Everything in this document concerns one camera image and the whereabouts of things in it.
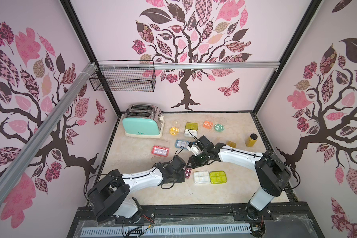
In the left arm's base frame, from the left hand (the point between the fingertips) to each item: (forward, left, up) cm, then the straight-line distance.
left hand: (184, 180), depth 84 cm
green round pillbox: (+39, -28, 0) cm, 48 cm away
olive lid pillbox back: (+40, -8, 0) cm, 41 cm away
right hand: (+7, -3, +6) cm, 10 cm away
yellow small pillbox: (+24, -33, 0) cm, 41 cm away
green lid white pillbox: (+2, -20, 0) cm, 20 cm away
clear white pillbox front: (+2, -10, 0) cm, 10 cm away
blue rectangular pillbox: (+25, +1, 0) cm, 25 cm away
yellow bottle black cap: (+23, -45, +7) cm, 51 cm away
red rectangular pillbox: (+20, +16, 0) cm, 26 cm away
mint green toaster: (+34, +27, +14) cm, 46 cm away
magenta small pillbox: (+5, -2, 0) cm, 6 cm away
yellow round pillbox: (+36, +7, +1) cm, 37 cm away
